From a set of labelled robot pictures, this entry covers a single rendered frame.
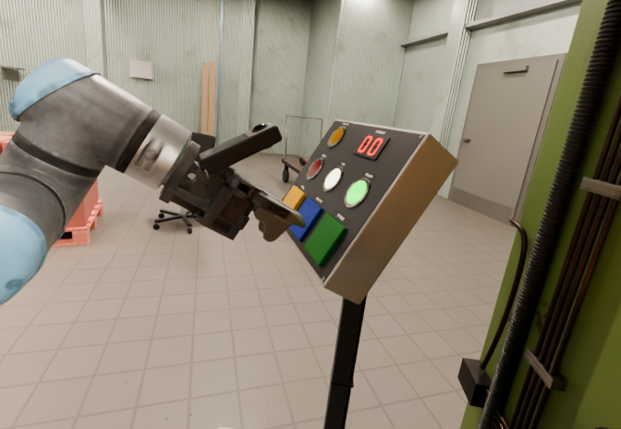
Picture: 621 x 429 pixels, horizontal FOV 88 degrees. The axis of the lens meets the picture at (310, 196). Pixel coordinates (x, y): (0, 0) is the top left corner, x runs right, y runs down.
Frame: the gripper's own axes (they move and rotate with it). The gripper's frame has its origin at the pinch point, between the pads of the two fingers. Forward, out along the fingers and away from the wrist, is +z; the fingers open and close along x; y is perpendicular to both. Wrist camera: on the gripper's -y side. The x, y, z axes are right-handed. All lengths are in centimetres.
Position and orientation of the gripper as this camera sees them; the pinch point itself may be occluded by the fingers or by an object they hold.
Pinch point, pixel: (300, 218)
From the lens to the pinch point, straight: 52.1
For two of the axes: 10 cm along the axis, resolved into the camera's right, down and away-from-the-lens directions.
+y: -5.6, 8.3, 0.4
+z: 7.6, 4.9, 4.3
